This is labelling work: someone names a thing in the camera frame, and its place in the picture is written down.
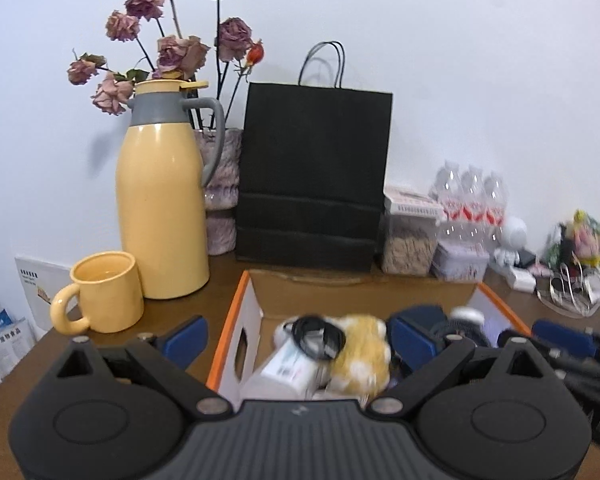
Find black coiled strap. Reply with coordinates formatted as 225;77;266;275
284;314;348;362

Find white cable bundle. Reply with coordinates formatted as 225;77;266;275
535;259;600;320

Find colourful snack packet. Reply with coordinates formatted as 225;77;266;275
564;209;600;268

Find white metal tin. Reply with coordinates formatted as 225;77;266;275
431;240;490;283

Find white lotion bottle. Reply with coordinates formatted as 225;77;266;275
240;340;328;401

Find pink fuzzy vase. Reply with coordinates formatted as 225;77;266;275
204;128;242;256

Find white robot toy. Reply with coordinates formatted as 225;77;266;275
493;217;527;268

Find yellow mug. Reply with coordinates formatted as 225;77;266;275
50;252;144;336

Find navy zip pouch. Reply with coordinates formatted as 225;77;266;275
386;302;491;348

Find white charger block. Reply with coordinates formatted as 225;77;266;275
506;266;536;294

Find white leaflet stack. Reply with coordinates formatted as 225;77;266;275
0;256;70;383

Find dried pink roses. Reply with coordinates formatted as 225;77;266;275
67;0;265;116

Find black adapter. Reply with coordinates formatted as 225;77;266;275
515;248;536;269

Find left water bottle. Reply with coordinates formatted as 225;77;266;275
430;160;463;240

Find yellow plush toy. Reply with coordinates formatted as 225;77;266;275
273;314;391;405

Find orange cardboard box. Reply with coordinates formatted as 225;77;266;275
207;269;530;406

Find right water bottle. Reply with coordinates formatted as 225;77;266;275
483;171;508;252

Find clear seed container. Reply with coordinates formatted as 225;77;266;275
381;186;446;276

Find yellow thermos jug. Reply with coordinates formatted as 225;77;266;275
116;79;225;300

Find white plastic cap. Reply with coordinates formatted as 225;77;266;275
449;307;486;327

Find black paper bag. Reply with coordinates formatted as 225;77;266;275
235;40;392;272

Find middle water bottle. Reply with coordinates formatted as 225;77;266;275
460;166;486;243

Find water bottle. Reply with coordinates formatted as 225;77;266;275
430;160;463;240
460;166;486;243
483;171;508;252

